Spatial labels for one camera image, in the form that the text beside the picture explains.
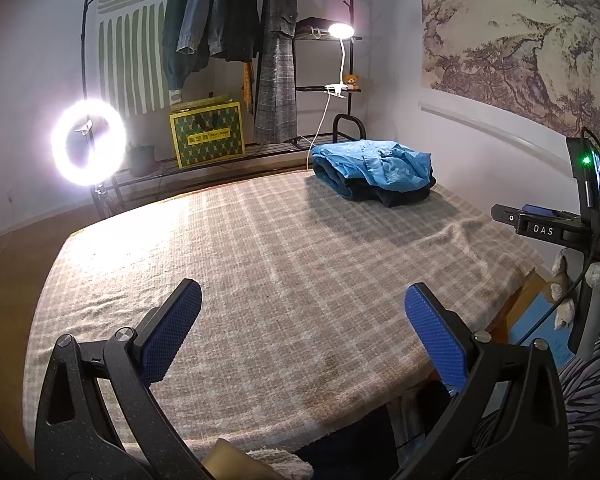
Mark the yellow hanging strip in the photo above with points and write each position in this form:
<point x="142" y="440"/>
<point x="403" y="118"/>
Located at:
<point x="247" y="90"/>

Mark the beige plaid blanket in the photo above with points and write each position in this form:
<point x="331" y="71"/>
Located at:
<point x="280" y="285"/>

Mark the brown teddy bear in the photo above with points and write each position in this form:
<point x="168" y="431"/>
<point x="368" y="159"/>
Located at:
<point x="351" y="81"/>

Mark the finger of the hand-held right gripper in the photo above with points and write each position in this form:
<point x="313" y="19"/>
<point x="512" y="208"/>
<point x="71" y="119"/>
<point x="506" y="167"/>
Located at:
<point x="507" y="217"/>

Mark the dark red pouch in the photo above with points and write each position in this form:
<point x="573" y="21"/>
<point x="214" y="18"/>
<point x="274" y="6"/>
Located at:
<point x="312" y="27"/>

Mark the green jacket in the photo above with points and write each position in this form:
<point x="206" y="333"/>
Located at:
<point x="177" y="45"/>

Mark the light blue garment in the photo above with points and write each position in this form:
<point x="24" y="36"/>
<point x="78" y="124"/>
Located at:
<point x="380" y="160"/>

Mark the blue floor mat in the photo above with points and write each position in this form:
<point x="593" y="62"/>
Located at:
<point x="535" y="320"/>

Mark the landscape wall poster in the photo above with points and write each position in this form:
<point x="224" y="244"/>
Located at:
<point x="520" y="35"/>

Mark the person's right hand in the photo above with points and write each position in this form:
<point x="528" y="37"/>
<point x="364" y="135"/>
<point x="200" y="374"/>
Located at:
<point x="562" y="300"/>

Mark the black metal clothes rack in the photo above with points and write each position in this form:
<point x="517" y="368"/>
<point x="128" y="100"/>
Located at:
<point x="350" y="125"/>

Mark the denim jacket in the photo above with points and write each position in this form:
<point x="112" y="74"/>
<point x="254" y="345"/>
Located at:
<point x="205" y="5"/>

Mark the wooden bed frame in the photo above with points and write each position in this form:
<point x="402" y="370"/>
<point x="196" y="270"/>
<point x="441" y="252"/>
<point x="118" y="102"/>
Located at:
<point x="522" y="290"/>

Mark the grey plaid coat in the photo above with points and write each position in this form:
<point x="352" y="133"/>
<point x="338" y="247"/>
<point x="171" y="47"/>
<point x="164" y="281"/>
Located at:
<point x="277" y="85"/>

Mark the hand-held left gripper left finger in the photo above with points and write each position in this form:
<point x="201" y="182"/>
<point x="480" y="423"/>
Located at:
<point x="172" y="332"/>

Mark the dark teal garment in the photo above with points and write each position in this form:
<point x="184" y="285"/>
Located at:
<point x="337" y="180"/>

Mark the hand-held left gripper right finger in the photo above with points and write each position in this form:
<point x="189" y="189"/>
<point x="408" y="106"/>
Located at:
<point x="437" y="340"/>

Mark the green striped wall poster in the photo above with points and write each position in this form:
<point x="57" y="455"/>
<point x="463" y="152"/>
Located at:
<point x="130" y="35"/>

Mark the yellow green patterned bag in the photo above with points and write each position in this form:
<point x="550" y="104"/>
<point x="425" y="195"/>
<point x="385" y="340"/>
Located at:
<point x="207" y="135"/>

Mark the black garment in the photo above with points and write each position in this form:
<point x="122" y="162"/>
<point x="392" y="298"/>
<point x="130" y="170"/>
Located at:
<point x="405" y="197"/>

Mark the dark navy cloth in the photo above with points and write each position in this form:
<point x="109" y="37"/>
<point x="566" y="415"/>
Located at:
<point x="350" y="440"/>

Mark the white fluffy cloth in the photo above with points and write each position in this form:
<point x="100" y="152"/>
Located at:
<point x="280" y="465"/>

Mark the white clip lamp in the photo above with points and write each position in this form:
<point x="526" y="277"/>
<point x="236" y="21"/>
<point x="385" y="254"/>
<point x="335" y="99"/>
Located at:
<point x="341" y="31"/>

